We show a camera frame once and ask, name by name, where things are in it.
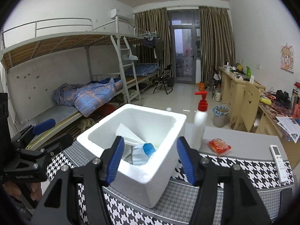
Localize blue face mask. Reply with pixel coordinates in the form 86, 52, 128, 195
132, 143, 156, 166

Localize wooden desk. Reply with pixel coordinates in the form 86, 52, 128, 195
219, 69, 299, 168

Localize white metal bunk bed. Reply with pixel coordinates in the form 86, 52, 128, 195
1, 19, 159, 150

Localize houndstooth table mat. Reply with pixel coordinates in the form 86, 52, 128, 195
42, 137, 297, 224

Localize brown curtain right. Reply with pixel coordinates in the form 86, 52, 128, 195
199, 6, 236, 83

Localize white air conditioner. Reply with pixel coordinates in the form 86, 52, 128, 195
111, 8, 132, 21

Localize white remote control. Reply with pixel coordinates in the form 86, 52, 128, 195
269, 145, 288, 183

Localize anime girl wall poster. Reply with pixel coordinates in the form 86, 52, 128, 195
280, 44, 294, 73

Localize black folding chair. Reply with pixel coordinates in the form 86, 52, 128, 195
153, 64, 174, 95

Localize wooden chair smiley back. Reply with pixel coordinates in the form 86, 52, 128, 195
233, 82, 260, 132

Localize white styrofoam box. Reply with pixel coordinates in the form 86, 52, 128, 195
76, 104, 187, 208

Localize blue waste bin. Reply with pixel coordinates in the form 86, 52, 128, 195
213, 106, 230, 128

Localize glass balcony door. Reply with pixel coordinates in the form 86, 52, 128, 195
168, 10, 201, 84

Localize red snack packet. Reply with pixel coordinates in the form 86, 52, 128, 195
207, 138, 231, 155

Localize brown curtain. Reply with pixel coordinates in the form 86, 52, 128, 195
199, 6, 236, 83
134, 8, 171, 76

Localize white tissue paper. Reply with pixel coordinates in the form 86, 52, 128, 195
115, 123, 146, 146

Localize white lotion pump bottle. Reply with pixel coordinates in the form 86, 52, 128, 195
191, 91, 208, 151

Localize brown curtain left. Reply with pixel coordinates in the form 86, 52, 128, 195
134, 8, 171, 76

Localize papers on desk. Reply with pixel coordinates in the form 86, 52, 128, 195
276, 116, 300, 143

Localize blue plaid quilt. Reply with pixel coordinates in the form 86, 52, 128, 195
52, 78, 123, 117

